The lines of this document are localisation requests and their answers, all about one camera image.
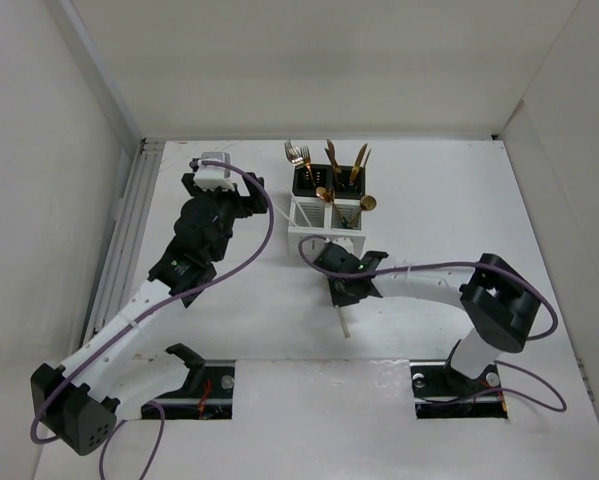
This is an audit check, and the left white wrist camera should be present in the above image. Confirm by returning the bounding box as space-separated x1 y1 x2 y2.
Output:
190 152 235 191

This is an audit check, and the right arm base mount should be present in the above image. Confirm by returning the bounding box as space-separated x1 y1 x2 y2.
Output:
410 360 508 420

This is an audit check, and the aluminium rail frame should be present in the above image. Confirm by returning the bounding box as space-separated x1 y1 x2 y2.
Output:
77 138 165 347

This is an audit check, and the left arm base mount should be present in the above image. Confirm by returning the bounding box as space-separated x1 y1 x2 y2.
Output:
155 344 236 421

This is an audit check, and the gold knife green handle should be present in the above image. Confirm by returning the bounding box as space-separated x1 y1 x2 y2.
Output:
349 143 368 185
357 148 372 182
325 139 341 183

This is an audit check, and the white utensil container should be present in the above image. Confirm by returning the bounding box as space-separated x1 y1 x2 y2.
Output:
287 197 366 257

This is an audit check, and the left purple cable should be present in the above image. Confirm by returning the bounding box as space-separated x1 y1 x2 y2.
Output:
30 160 275 480

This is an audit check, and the rose gold fork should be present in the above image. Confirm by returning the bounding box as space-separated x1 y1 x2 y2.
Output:
289 146 309 179

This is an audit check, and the gold fork green handle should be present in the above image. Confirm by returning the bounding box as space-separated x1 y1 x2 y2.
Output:
300 146 316 186

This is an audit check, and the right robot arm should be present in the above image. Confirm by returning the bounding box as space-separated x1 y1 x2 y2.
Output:
313 241 558 394

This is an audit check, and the black utensil container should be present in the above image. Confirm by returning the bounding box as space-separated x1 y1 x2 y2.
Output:
292 164 366 200

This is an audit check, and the silver fork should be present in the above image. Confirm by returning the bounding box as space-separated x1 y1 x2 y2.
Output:
284 140 303 168

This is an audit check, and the beige plastic spoon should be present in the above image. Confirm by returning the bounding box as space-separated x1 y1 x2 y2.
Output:
335 306 351 339

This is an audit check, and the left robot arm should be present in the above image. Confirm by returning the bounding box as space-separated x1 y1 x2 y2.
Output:
30 160 274 456

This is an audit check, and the rose gold knife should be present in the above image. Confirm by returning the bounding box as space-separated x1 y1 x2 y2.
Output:
327 140 343 186

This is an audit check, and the gold spoon green handle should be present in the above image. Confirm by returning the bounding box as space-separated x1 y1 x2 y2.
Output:
315 187 331 203
348 195 377 228
327 187 349 229

